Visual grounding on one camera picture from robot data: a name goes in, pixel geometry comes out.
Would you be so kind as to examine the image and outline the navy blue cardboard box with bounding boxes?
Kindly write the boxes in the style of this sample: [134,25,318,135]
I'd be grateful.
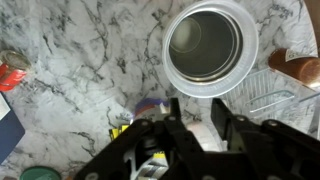
[0,94,25,163]

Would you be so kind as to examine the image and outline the translucent white plastic cup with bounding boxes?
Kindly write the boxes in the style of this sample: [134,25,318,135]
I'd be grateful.
[162,0,259,98]

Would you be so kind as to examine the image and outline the silver metal cup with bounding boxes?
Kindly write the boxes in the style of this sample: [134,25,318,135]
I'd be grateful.
[169,11,243,82]

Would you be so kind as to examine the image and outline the small blue-capped white bottle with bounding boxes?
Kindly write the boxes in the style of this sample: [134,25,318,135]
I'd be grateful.
[128,98,224,180]

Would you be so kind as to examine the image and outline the green round lid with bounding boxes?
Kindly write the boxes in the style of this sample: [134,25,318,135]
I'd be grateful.
[19,166,61,180]

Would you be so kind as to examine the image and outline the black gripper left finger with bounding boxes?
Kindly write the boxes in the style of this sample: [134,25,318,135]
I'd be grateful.
[164,98,205,180]

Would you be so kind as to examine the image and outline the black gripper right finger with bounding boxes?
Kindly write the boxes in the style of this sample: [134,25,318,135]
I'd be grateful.
[211,98,267,157]

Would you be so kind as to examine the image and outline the yellow-lidded brown jar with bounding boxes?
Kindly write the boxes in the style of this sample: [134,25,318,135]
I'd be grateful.
[268,48,320,89]

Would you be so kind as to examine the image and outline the red small item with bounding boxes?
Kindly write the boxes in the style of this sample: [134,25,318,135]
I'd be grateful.
[0,50,31,92]

